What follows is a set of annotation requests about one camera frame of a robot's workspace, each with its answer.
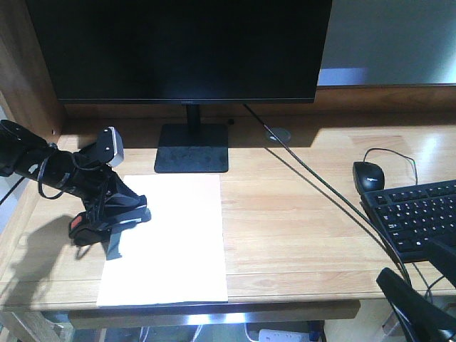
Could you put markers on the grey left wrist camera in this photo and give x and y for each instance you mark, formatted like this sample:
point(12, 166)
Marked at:
point(109, 147)

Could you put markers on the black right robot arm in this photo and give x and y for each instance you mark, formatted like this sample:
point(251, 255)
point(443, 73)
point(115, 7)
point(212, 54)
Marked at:
point(419, 319)

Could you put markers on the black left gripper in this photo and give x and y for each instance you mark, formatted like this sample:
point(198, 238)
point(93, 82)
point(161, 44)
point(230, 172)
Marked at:
point(104, 193)

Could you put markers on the grey desk cable grommet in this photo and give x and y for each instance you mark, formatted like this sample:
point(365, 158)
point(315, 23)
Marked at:
point(280, 133)

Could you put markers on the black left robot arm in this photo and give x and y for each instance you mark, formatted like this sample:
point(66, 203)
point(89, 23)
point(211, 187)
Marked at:
point(28, 155)

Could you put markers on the white paper sheet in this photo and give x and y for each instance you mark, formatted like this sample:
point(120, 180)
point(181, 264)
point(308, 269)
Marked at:
point(175, 257)

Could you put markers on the black computer keyboard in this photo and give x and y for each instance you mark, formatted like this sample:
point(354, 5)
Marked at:
point(408, 217)

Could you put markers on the white power strip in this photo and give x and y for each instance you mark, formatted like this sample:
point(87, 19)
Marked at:
point(291, 332)

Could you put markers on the black computer monitor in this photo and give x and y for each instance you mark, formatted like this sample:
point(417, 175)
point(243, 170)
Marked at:
point(183, 52)

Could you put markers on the black stapler orange button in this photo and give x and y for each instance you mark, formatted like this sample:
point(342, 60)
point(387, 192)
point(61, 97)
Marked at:
point(86, 230)

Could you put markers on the black computer mouse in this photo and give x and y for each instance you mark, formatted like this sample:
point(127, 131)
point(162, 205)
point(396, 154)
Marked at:
point(367, 177)

